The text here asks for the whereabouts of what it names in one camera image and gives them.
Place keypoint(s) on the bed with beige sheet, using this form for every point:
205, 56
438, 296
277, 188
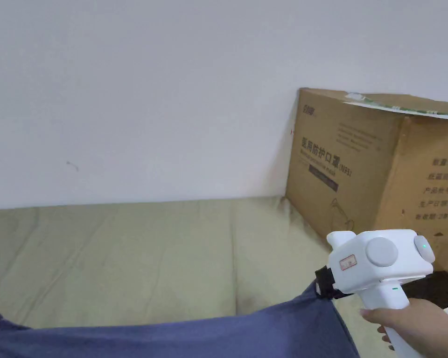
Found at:
134, 253

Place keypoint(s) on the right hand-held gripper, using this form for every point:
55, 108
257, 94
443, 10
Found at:
362, 268

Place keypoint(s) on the dark blue garment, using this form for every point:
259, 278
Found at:
209, 337

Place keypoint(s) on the dark brown flat board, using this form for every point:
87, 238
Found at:
436, 289

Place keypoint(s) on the brown cardboard carton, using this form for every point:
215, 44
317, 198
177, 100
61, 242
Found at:
358, 179

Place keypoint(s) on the person's right hand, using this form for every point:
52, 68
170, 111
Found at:
422, 332

